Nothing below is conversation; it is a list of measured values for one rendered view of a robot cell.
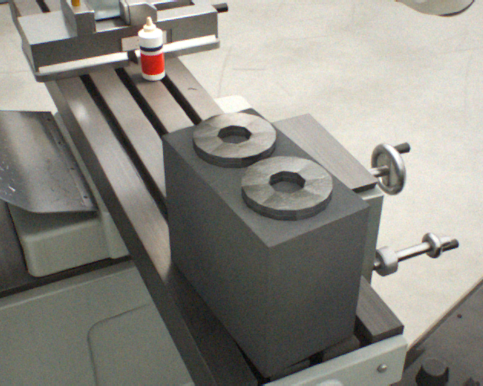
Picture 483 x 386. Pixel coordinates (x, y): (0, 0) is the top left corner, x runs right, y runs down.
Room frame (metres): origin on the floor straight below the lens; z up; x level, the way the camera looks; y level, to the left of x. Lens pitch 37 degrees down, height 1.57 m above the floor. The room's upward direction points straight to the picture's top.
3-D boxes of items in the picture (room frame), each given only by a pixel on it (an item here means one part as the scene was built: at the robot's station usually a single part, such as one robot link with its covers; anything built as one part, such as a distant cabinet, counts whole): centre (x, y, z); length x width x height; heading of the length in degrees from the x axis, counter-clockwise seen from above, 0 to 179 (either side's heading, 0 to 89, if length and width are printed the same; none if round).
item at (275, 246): (0.62, -0.02, 1.04); 0.22 x 0.12 x 0.20; 31
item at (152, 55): (1.16, 0.15, 1.00); 0.04 x 0.04 x 0.11
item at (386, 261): (1.16, -0.37, 0.52); 0.22 x 0.06 x 0.06; 115
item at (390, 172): (1.28, -0.29, 0.64); 0.16 x 0.12 x 0.12; 115
